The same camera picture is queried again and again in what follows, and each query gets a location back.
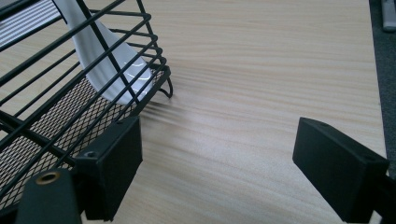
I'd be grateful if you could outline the grey striped placemat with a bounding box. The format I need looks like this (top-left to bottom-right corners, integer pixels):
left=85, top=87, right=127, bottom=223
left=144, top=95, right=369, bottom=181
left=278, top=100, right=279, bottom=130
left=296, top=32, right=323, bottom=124
left=0, top=0, right=64, bottom=49

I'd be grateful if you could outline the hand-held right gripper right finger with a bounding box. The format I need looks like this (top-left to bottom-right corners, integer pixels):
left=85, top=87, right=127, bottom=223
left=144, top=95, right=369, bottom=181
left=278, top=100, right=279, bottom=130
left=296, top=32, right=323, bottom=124
left=291, top=116, right=390, bottom=224

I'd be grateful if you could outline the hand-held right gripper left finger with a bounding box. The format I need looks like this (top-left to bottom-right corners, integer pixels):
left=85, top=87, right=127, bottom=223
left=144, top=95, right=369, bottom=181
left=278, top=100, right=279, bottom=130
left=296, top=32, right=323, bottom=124
left=74, top=116, right=145, bottom=222

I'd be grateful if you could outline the black wire basket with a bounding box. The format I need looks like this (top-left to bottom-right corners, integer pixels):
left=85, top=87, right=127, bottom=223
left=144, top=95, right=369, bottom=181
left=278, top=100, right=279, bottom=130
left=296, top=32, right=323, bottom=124
left=0, top=0, right=175, bottom=213

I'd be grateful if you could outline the white ceramic spoon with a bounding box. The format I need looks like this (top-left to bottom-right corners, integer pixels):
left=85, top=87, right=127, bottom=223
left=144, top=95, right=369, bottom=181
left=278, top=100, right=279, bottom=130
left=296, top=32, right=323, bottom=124
left=52, top=0, right=154, bottom=105

